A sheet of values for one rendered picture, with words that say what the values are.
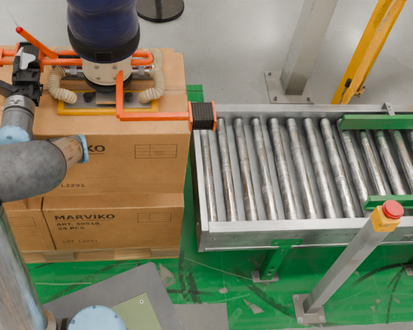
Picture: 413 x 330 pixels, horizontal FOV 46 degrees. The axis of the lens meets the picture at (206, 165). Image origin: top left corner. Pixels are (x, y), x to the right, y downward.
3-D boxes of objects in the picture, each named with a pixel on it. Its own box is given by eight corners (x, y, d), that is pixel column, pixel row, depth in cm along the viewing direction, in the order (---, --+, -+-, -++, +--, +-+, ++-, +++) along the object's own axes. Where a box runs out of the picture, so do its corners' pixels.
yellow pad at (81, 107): (157, 93, 174) (157, 84, 170) (158, 114, 169) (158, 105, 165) (59, 93, 170) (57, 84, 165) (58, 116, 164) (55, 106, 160)
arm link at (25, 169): (52, 139, 92) (87, 129, 159) (-17, 147, 90) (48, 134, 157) (61, 198, 93) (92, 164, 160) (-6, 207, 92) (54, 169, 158)
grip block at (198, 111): (212, 110, 159) (214, 100, 155) (215, 131, 154) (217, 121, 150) (187, 110, 157) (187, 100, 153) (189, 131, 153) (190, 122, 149)
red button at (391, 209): (395, 204, 165) (400, 198, 162) (402, 222, 161) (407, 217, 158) (376, 205, 164) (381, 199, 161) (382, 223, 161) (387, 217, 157)
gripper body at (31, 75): (44, 83, 159) (39, 111, 153) (16, 83, 158) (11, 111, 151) (39, 66, 153) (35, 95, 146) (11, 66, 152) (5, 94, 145)
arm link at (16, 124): (1, 159, 143) (-10, 139, 135) (8, 126, 150) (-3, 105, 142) (34, 158, 144) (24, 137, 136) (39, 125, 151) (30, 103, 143)
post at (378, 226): (313, 301, 247) (395, 204, 165) (316, 314, 244) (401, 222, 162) (301, 302, 246) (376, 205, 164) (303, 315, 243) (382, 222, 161)
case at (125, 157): (177, 118, 221) (183, 52, 188) (183, 193, 198) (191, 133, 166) (40, 118, 212) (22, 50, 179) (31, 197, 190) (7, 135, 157)
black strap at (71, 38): (139, 14, 164) (139, 4, 160) (141, 62, 151) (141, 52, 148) (70, 12, 161) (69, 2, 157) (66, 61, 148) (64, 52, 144)
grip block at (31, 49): (46, 54, 166) (42, 40, 161) (43, 74, 161) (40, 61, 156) (20, 53, 165) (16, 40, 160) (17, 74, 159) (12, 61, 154)
